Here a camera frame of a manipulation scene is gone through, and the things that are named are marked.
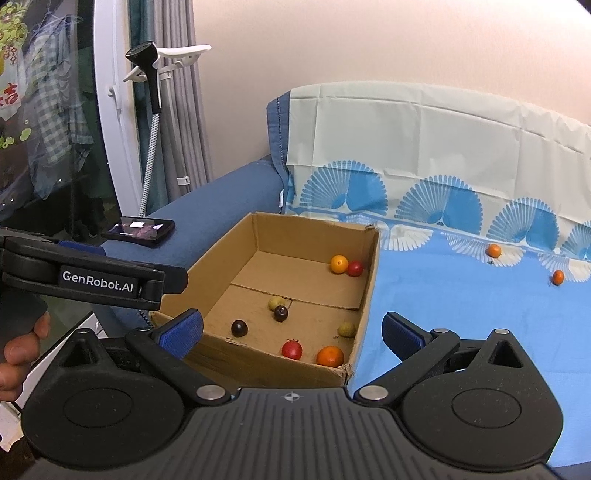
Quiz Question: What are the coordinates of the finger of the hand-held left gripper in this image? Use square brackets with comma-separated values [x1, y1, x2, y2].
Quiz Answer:
[58, 240, 107, 257]
[140, 264, 189, 311]

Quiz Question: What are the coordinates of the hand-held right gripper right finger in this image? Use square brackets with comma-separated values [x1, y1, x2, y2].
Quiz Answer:
[352, 311, 539, 407]

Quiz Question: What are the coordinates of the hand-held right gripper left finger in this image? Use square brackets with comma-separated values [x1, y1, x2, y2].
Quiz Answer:
[53, 309, 230, 408]

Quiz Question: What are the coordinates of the brown cardboard box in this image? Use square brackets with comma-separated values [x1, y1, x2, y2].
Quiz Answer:
[148, 211, 380, 389]

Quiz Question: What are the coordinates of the person's left hand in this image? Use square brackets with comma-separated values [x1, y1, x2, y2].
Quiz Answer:
[0, 310, 52, 403]

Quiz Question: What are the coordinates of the black smartphone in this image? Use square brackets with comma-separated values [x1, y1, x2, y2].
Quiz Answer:
[100, 216, 176, 250]

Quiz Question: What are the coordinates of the blue white fan-print sheet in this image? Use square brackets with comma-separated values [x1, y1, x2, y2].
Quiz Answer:
[267, 82, 591, 467]

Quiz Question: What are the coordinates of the dark blue blanket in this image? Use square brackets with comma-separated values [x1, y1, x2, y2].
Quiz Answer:
[95, 157, 287, 333]

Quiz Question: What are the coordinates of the plaid shirt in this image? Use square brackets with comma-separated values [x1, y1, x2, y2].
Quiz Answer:
[25, 14, 95, 199]

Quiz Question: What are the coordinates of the grey curtain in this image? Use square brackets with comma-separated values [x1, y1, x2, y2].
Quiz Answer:
[152, 0, 213, 204]

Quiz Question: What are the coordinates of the black handheld steamer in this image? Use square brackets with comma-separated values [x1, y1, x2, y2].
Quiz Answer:
[126, 44, 162, 114]

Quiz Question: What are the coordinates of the colourful poster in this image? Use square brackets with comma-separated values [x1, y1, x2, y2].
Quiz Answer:
[0, 0, 33, 153]

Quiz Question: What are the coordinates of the white plastic hanger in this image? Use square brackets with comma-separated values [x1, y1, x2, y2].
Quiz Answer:
[122, 44, 213, 84]

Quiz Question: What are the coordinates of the teal curtain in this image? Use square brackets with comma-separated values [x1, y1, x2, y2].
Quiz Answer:
[127, 0, 160, 217]

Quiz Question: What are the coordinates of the braided steamer hose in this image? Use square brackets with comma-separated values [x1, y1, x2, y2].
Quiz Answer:
[139, 113, 162, 217]

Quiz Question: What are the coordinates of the white door frame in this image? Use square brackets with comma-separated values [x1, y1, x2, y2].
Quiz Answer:
[92, 0, 145, 217]

